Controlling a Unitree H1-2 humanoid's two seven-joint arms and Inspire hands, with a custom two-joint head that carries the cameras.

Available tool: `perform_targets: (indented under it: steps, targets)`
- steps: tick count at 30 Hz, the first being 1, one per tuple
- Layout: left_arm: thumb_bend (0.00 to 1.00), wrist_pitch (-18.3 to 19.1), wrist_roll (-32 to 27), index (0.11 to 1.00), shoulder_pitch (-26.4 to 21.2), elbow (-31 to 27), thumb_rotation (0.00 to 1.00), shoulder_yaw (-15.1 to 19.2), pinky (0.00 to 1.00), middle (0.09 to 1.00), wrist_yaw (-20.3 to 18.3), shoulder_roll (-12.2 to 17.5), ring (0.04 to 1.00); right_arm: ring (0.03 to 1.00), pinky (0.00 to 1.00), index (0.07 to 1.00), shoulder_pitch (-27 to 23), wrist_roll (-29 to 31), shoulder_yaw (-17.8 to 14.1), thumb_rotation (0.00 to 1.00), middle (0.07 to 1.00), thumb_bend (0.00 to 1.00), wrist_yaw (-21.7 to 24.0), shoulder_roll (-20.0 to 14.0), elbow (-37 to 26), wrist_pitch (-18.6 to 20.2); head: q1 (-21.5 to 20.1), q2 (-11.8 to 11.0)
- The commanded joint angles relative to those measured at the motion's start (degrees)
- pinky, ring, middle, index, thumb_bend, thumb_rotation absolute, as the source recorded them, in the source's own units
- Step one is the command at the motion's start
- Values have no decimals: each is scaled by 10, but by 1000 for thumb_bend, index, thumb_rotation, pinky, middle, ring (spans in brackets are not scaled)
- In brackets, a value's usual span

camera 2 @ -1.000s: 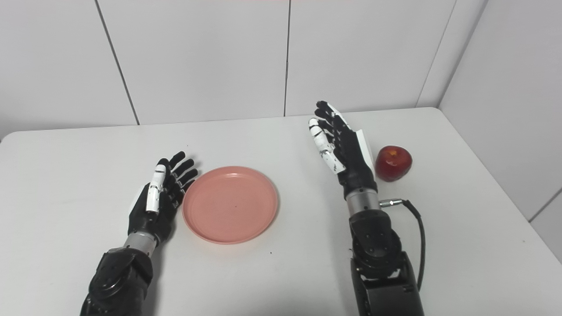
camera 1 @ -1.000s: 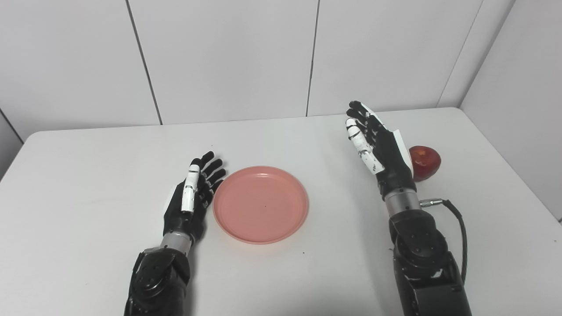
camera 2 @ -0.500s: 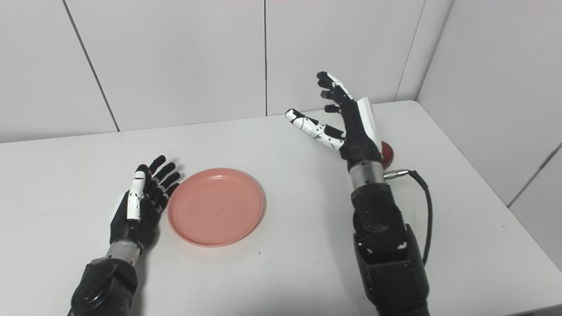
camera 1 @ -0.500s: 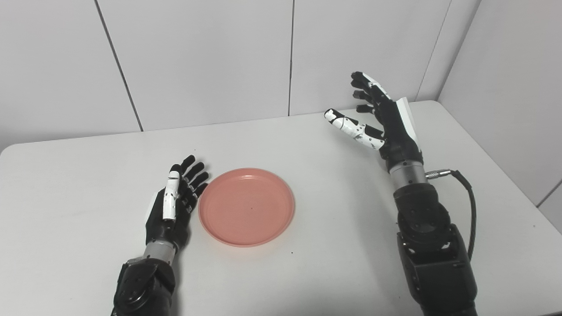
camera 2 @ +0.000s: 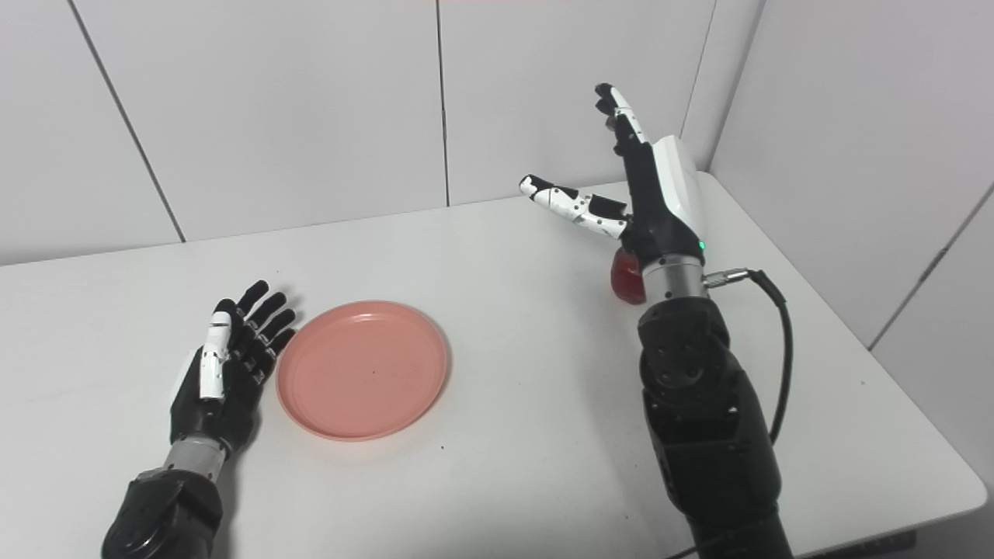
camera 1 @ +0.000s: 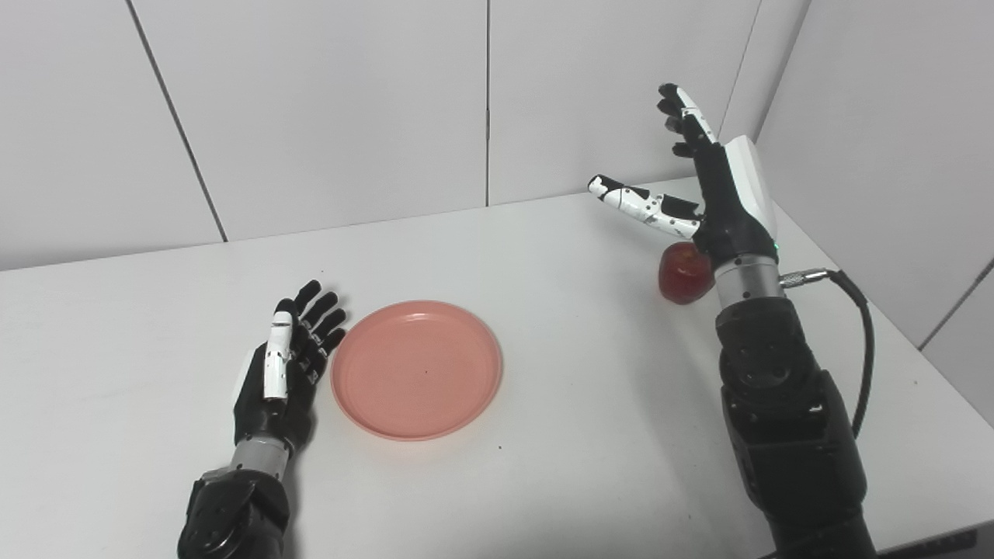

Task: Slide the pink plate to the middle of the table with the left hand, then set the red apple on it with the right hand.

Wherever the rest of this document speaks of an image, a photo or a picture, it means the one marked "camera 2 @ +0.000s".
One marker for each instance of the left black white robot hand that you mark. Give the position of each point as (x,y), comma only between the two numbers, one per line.
(221,380)

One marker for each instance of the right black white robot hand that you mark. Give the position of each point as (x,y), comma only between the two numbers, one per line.
(648,202)

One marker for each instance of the red apple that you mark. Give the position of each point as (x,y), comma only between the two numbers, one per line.
(625,279)

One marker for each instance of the pink round plate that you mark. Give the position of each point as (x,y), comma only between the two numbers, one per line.
(363,370)

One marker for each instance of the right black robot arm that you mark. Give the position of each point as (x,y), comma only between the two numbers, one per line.
(710,427)

